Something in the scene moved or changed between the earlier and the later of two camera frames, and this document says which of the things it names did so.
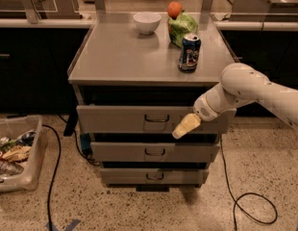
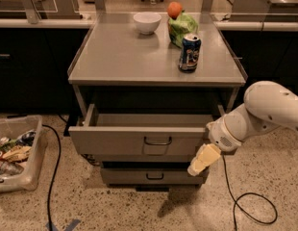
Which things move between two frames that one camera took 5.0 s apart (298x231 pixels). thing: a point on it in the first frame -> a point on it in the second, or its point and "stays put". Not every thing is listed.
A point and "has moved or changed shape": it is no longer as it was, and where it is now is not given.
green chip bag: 181,26 stays put
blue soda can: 189,53 stays put
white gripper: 205,109 -> 218,136
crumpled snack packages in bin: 12,153 stays put
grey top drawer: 146,119 has moved or changed shape
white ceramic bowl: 147,21 stays put
